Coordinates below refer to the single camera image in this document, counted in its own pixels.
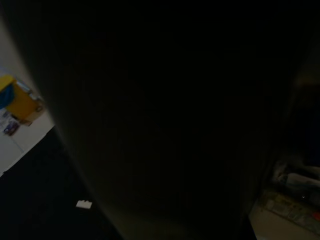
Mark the black floor mat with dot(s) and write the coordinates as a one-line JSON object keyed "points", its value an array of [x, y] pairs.
{"points": [[37, 187]]}

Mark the black cabinet panel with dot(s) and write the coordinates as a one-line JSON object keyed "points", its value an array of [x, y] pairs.
{"points": [[160, 112]]}

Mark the small grey block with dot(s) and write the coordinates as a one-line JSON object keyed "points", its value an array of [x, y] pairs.
{"points": [[84, 204]]}

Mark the yellow box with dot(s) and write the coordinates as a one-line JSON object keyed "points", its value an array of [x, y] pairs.
{"points": [[22, 100]]}

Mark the brown cardboard box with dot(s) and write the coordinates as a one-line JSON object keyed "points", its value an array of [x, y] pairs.
{"points": [[287, 210]]}

